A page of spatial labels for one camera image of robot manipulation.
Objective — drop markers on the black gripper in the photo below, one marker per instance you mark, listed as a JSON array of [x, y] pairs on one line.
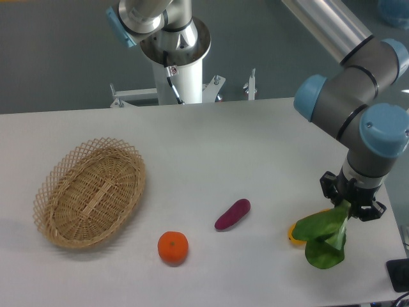
[[363, 206]]

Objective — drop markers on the green leafy vegetable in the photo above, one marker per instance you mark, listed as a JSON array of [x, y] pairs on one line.
[[328, 250]]

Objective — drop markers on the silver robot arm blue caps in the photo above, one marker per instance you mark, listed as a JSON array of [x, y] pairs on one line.
[[375, 134]]

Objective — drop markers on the woven wicker basket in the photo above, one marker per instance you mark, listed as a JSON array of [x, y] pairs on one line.
[[90, 193]]

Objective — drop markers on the yellow fruit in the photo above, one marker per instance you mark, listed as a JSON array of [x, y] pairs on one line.
[[309, 228]]

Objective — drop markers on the black device at table edge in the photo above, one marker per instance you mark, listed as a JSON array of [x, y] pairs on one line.
[[398, 274]]

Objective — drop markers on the purple sweet potato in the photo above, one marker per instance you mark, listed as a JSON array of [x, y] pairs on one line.
[[233, 215]]

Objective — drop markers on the orange tangerine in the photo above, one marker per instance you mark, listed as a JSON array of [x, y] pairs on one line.
[[173, 247]]

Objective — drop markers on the blue object top right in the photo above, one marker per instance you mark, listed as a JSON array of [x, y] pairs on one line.
[[394, 12]]

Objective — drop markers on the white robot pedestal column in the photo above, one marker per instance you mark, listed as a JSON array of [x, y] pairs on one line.
[[178, 52]]

